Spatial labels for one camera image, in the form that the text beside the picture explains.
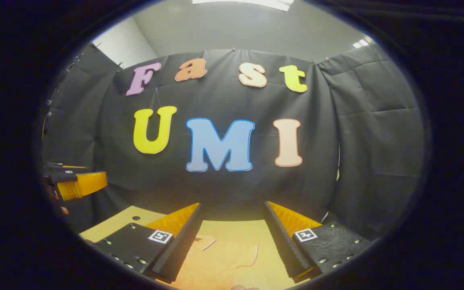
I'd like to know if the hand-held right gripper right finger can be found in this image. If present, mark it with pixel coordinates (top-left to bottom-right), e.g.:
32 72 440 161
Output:
264 201 373 283

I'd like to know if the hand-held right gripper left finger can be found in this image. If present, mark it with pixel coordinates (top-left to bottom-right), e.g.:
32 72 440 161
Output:
93 203 203 283

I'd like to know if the orange T-shirt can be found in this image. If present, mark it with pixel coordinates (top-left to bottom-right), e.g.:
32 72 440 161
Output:
168 235 293 290

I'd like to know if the black backdrop cloth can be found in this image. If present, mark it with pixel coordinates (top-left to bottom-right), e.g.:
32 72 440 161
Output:
42 42 426 242

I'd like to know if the ceiling light panel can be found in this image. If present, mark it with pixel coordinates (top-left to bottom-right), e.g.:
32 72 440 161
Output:
192 0 294 12
353 35 375 49

